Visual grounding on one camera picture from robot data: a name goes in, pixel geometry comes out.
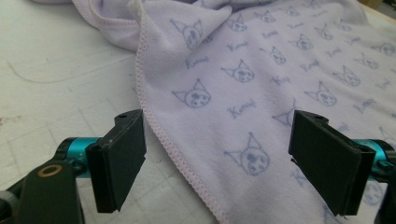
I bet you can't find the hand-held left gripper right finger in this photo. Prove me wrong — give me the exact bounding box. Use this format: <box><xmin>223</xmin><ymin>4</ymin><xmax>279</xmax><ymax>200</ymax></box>
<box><xmin>288</xmin><ymin>109</ymin><xmax>396</xmax><ymax>217</ymax></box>

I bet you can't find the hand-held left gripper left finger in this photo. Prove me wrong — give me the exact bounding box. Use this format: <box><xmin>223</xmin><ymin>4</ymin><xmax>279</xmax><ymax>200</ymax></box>
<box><xmin>57</xmin><ymin>108</ymin><xmax>148</xmax><ymax>214</ymax></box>

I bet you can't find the lilac printed towel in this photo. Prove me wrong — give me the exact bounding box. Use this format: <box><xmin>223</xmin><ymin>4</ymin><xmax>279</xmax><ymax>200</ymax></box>
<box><xmin>31</xmin><ymin>0</ymin><xmax>396</xmax><ymax>224</ymax></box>

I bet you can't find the white grid mat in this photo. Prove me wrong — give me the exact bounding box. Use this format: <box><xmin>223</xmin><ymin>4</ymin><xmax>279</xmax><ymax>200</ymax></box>
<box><xmin>0</xmin><ymin>0</ymin><xmax>222</xmax><ymax>224</ymax></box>

